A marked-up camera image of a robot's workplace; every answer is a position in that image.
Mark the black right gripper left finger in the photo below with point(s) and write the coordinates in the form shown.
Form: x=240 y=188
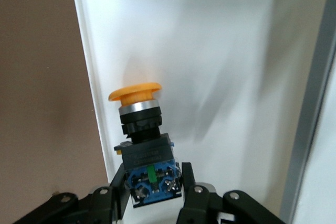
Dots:
x=78 y=208

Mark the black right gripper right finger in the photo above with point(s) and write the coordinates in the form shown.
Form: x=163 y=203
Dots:
x=210 y=208

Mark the yellow mushroom push button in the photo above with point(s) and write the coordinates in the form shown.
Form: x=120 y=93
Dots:
x=141 y=119

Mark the brown table cover mat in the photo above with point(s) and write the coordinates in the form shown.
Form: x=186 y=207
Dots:
x=39 y=77

